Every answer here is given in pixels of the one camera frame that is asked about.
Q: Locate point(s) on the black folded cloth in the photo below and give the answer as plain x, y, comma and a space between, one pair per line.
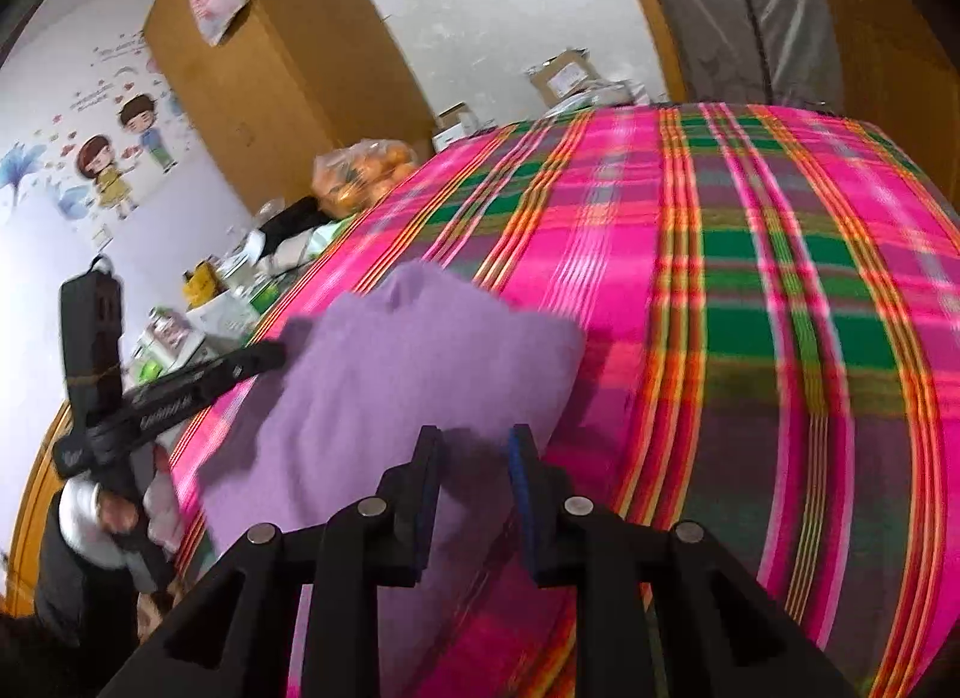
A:
301, 216

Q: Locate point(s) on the left forearm black sleeve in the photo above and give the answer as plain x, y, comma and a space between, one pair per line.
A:
88, 615

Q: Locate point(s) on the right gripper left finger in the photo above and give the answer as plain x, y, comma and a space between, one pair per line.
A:
311, 592

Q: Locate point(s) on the purple knit sweater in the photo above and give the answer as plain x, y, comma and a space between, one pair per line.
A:
424, 348

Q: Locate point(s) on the wooden wardrobe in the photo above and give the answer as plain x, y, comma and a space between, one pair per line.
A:
291, 80

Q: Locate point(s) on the left hand white glove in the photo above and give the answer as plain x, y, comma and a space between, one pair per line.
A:
90, 516

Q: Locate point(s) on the pink plaid bed cover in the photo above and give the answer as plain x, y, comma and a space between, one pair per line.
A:
769, 303

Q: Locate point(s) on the cartoon couple wall sticker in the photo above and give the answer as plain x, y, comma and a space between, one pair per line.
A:
117, 172

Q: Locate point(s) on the bag of oranges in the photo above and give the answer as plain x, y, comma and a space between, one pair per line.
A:
351, 179

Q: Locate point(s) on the plastic covered doorway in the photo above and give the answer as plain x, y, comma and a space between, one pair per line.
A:
773, 52

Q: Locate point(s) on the cardboard box with label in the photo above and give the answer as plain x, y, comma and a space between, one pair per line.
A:
563, 75

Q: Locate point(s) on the white carton box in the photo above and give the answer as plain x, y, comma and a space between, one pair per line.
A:
455, 123

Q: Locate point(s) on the yellow shopping bag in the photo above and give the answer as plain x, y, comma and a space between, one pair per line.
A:
201, 285

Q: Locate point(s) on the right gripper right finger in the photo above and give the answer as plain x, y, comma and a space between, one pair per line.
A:
658, 611

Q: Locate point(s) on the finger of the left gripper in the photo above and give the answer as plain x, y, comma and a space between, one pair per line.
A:
169, 400

